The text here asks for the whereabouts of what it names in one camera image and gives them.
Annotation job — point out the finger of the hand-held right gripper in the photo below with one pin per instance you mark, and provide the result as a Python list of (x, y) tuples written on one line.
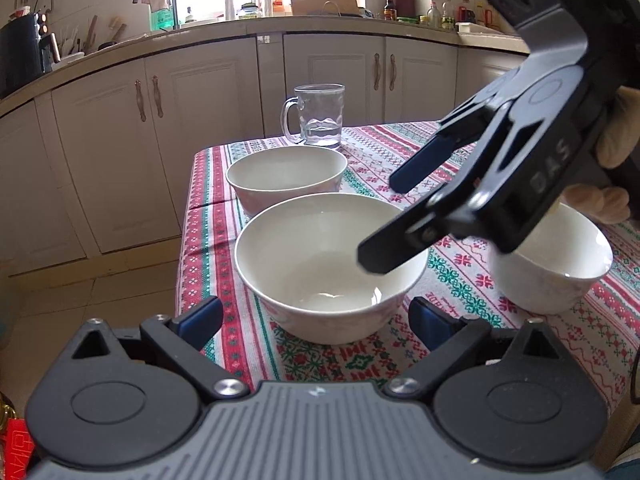
[(400, 242), (425, 160)]

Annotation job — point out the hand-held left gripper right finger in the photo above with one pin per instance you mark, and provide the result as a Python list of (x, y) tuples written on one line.
[(429, 325)]

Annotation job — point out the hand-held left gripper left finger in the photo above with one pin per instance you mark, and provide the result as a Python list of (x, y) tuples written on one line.
[(200, 322)]

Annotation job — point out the white ceramic bowl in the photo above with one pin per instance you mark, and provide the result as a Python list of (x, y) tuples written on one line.
[(310, 270), (555, 280), (285, 175)]

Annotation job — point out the person's right hand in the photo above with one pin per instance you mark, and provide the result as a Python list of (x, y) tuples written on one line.
[(620, 130)]

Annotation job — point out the red green patterned tablecloth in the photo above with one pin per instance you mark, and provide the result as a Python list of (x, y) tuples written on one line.
[(460, 282)]

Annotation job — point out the white plastic tray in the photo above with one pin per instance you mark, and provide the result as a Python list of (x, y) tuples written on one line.
[(480, 29)]

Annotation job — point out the clear glass mug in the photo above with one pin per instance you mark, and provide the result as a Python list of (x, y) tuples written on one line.
[(320, 115)]

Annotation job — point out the clear glass bottle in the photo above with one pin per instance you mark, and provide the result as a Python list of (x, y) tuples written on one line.
[(447, 12), (434, 16)]

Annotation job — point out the dark sauce bottle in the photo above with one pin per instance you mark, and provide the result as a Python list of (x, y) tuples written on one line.
[(390, 7)]

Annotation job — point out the white kitchen cabinets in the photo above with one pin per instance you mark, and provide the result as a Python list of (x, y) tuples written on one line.
[(200, 110)]

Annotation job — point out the red bag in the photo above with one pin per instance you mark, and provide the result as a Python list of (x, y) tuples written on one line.
[(15, 445)]

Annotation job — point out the green lidded jar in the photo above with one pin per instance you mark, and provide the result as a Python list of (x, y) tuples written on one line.
[(248, 11)]

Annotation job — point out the metal kitchen faucet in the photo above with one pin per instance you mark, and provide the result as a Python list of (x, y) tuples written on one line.
[(172, 5)]

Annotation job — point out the green dish soap bottle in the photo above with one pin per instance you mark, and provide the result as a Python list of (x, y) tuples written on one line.
[(162, 19)]

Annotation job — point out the kitchen utensils in holder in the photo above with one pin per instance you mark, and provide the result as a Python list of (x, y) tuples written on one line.
[(92, 35)]

